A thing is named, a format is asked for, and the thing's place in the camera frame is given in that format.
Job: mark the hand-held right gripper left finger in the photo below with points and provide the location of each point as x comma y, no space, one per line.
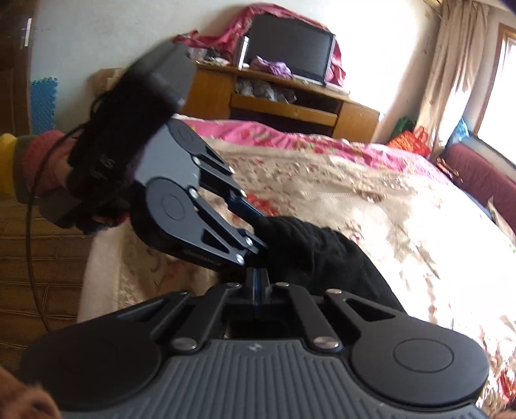
252,290

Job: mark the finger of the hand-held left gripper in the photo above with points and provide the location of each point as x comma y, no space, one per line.
225,233
242,203

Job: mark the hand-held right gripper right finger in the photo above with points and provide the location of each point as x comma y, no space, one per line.
263,290

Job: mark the black pants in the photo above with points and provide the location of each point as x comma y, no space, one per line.
322,258

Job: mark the person's right forearm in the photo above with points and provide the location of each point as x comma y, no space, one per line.
20,395

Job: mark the pink floral quilt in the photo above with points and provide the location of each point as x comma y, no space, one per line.
282,135

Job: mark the blue foam mat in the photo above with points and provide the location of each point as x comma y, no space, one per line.
44,104

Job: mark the grey cloth bundle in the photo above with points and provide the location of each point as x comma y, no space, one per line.
262,88

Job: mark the metal canister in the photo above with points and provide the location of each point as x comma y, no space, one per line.
243,52

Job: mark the dark wooden door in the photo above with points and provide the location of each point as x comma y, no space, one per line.
12,80

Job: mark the red cloth cover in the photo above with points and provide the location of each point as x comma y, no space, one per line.
238,24

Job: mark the purple cloth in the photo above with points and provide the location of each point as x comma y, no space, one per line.
274,66

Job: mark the wooden cabinet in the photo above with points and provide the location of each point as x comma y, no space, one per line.
358,121

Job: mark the floral beige bedspread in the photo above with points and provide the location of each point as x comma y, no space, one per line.
403,209

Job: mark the black flat screen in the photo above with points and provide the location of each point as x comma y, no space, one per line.
290,44

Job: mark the green bag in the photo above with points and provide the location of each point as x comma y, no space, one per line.
403,125

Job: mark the red bag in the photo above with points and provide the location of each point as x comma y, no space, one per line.
411,143

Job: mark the blue bag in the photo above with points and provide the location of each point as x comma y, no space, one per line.
457,135

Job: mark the maroon padded headboard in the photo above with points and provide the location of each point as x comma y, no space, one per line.
475,173

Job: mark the beige curtain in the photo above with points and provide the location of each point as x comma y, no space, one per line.
451,60

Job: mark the window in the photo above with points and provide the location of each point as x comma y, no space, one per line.
504,100

